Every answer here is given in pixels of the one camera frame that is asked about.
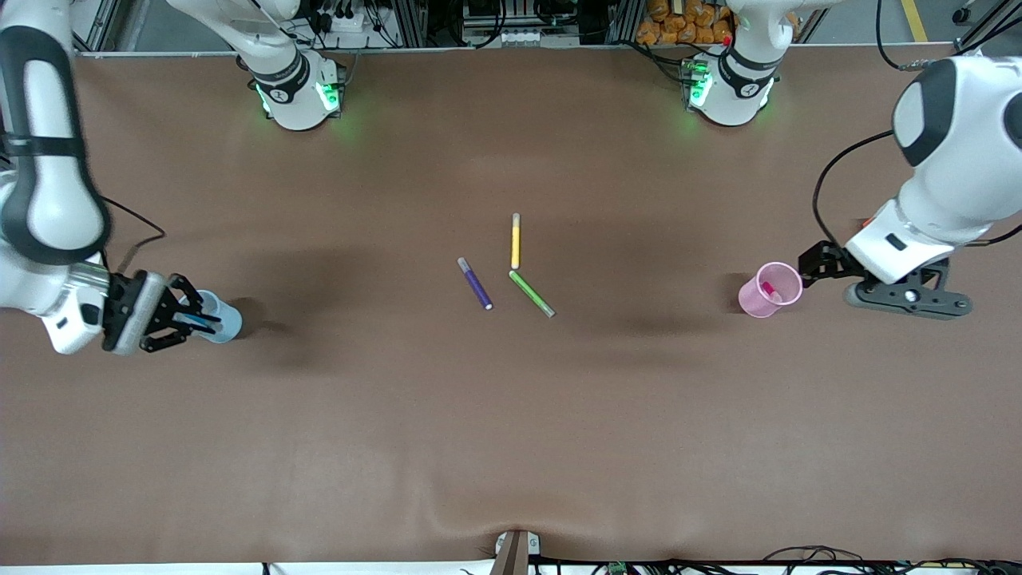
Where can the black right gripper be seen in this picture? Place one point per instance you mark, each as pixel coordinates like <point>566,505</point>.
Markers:
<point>120,307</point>

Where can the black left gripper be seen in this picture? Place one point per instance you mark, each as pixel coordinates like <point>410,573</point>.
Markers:
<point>824,261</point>

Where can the blue marker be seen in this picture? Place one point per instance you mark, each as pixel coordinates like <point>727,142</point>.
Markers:
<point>196,321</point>

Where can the pink marker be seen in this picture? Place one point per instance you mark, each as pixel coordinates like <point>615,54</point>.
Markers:
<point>768,289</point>

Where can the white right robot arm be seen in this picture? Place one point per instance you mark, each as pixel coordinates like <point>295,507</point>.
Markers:
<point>48,200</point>

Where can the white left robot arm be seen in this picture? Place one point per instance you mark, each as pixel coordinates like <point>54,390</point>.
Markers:
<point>958,184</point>

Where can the light blue mesh cup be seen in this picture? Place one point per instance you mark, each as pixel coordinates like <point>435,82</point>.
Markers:
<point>227,323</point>

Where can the pink mesh cup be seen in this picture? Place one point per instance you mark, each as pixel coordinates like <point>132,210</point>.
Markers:
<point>754,299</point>

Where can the bag of orange items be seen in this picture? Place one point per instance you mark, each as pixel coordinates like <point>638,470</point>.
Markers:
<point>679,24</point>

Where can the black caster wheel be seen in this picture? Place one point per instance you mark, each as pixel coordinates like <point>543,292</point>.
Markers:
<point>962,15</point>

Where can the green marker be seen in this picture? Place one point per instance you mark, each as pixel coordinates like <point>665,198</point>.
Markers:
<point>530,292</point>

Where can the purple marker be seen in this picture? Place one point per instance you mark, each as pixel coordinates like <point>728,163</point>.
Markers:
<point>476,286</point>

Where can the yellow marker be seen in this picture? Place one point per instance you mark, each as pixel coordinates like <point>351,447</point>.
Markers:
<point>516,243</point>

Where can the white power strip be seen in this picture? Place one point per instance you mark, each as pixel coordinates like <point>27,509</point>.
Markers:
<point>351,24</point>

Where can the white terminal block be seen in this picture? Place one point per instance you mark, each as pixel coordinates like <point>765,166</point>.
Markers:
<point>520,37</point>

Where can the aluminium frame profile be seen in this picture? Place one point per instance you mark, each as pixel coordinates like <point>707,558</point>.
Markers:
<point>970,49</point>
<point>96,28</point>

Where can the metal bracket with brown post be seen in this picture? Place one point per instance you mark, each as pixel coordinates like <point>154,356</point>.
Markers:
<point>511,555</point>

